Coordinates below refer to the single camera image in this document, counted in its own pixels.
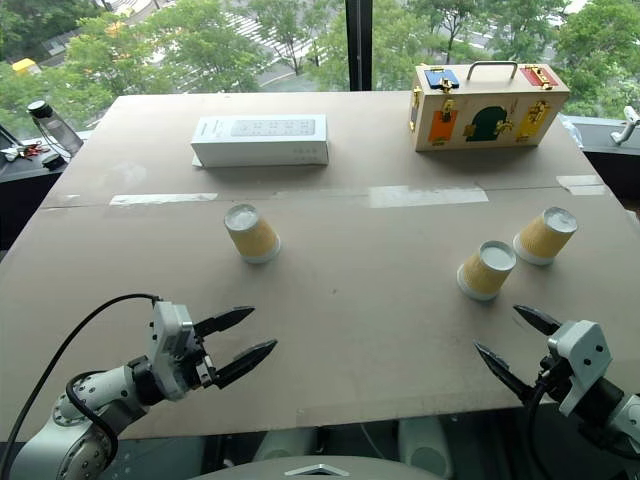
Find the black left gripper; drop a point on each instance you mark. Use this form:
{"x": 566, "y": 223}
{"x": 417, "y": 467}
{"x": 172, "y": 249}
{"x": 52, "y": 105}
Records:
{"x": 202, "y": 367}

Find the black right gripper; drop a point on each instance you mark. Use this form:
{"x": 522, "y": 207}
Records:
{"x": 552, "y": 380}

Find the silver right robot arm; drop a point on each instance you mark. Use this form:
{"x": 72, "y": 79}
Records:
{"x": 631, "y": 415}

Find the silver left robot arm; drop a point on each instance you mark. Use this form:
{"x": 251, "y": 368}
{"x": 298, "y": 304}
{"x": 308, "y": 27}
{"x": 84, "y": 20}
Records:
{"x": 100, "y": 387}

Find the yellow ribbed paper cup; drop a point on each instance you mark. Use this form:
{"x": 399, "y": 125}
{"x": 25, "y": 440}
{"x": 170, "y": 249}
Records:
{"x": 542, "y": 240}
{"x": 482, "y": 277}
{"x": 255, "y": 240}

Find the pale grey rounded shape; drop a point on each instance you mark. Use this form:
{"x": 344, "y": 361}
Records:
{"x": 425, "y": 447}
{"x": 285, "y": 445}

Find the clear tape strip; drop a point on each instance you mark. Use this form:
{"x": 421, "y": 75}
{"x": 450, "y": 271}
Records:
{"x": 162, "y": 199}
{"x": 580, "y": 184}

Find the white rectangular cardboard box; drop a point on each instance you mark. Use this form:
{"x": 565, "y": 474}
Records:
{"x": 260, "y": 142}

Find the dark window ledge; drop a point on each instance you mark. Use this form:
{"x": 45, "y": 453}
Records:
{"x": 615, "y": 165}

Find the wooden lock latch box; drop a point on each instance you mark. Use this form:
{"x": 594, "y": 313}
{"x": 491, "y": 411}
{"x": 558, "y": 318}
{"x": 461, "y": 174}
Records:
{"x": 490, "y": 115}

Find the black side table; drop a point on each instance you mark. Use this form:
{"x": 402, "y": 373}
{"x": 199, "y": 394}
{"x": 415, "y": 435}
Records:
{"x": 25, "y": 195}

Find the clear bottle with black cap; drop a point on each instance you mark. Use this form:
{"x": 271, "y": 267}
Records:
{"x": 57, "y": 130}

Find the yellow vehicle outside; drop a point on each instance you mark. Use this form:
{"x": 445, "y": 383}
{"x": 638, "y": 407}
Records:
{"x": 25, "y": 66}

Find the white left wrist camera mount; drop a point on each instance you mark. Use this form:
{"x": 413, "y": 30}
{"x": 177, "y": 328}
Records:
{"x": 170, "y": 350}

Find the white plastic bracket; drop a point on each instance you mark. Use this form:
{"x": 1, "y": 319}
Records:
{"x": 626, "y": 127}

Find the black window frame post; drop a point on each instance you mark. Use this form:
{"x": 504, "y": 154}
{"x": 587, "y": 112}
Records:
{"x": 359, "y": 45}

